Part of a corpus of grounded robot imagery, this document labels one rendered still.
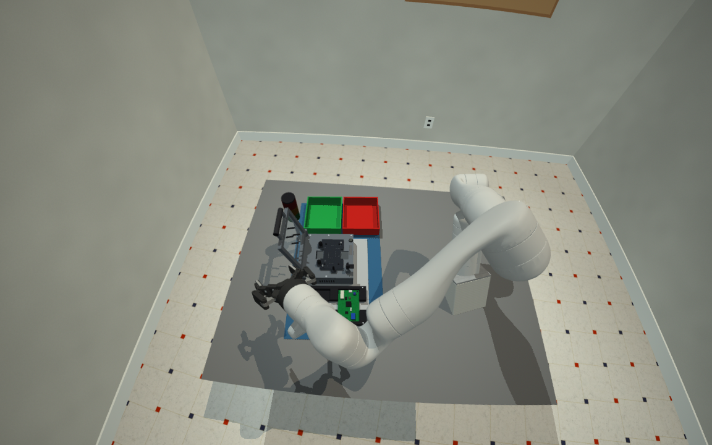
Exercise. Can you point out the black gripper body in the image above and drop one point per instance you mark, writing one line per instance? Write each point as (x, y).
(280, 294)

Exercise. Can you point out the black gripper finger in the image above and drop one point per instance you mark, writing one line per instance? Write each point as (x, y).
(264, 298)
(297, 273)

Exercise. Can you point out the green circuit board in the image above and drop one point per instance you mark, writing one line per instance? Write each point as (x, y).
(348, 304)

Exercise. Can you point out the green bin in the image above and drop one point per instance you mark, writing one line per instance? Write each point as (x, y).
(323, 215)

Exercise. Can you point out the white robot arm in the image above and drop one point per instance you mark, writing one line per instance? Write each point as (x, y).
(507, 233)

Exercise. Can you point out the red bin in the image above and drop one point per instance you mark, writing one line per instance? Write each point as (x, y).
(360, 216)

